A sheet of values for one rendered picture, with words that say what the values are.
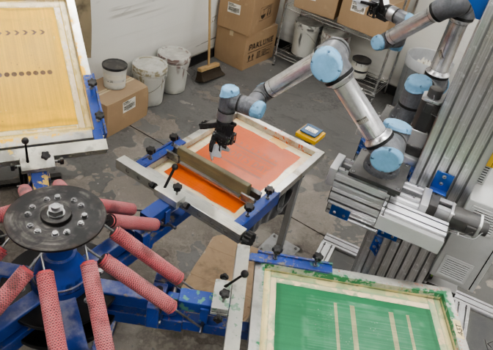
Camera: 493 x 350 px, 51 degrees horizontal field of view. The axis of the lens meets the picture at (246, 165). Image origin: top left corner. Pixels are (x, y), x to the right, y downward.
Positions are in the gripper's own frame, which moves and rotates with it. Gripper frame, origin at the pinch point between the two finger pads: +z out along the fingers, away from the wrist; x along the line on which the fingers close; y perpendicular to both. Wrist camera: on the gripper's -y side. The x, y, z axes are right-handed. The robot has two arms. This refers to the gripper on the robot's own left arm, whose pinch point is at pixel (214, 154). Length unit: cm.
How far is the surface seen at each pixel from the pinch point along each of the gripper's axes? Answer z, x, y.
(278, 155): 16.1, 43.3, 11.8
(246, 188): 7.0, -1.1, 19.5
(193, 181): 16.5, -4.7, -6.1
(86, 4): 18, 101, -193
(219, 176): 8.9, -1.0, 5.2
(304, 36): 71, 330, -114
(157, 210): 7.9, -38.2, 1.1
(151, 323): 16, -75, 32
